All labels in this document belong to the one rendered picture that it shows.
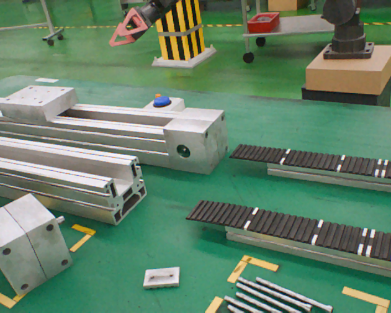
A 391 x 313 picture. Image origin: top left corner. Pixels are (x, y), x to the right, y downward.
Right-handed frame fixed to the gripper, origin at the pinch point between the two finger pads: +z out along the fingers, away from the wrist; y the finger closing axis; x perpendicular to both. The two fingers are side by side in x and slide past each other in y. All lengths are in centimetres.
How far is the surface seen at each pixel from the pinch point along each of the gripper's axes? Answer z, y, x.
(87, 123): 27.5, 22.0, 12.5
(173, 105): 9.1, 23.4, 22.1
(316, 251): 25, 69, 45
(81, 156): 35, 35, 16
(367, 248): 22, 75, 46
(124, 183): 34, 41, 24
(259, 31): -189, -184, 51
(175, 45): -149, -251, 16
